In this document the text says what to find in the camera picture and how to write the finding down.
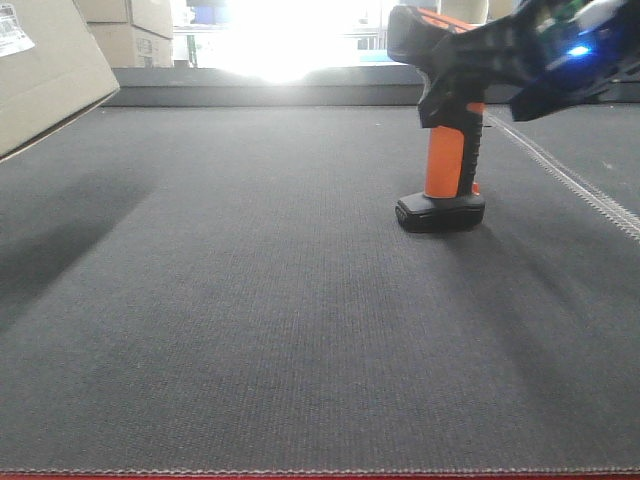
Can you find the stacked cardboard boxes background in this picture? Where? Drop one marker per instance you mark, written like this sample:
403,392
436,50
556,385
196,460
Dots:
131,34

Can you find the black conveyor belt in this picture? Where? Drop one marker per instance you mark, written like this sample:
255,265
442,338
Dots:
207,278

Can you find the orange black barcode scanner gun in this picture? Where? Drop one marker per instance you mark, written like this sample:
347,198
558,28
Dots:
451,107

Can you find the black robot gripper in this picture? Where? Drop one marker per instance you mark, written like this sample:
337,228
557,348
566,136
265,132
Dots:
556,54

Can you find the large cardboard package box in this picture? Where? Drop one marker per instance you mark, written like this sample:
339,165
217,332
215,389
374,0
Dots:
52,71

